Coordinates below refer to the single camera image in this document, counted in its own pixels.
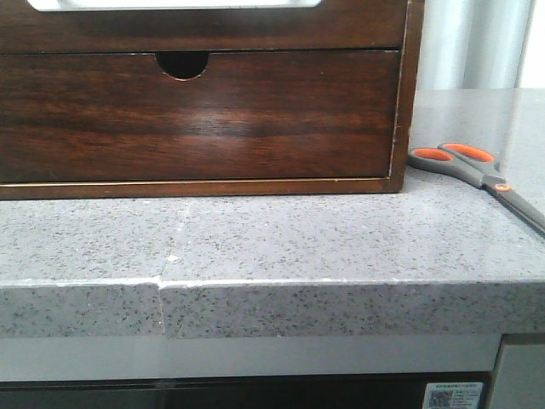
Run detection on wooden drawer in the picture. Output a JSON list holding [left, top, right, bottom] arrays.
[[1, 50, 399, 182]]

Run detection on grey orange scissors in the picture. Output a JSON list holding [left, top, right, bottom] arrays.
[[407, 143, 544, 237]]

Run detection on dark wooden drawer cabinet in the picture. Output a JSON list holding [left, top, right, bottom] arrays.
[[1, 1, 424, 200]]

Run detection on black appliance under counter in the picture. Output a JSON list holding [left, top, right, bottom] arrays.
[[1, 372, 491, 408]]

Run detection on QR code sticker label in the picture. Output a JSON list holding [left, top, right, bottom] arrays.
[[422, 382, 484, 409]]

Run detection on grey cabinet door panel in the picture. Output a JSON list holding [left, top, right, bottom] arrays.
[[488, 334, 544, 408]]

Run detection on white tray on cabinet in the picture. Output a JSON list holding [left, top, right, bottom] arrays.
[[29, 0, 321, 12]]

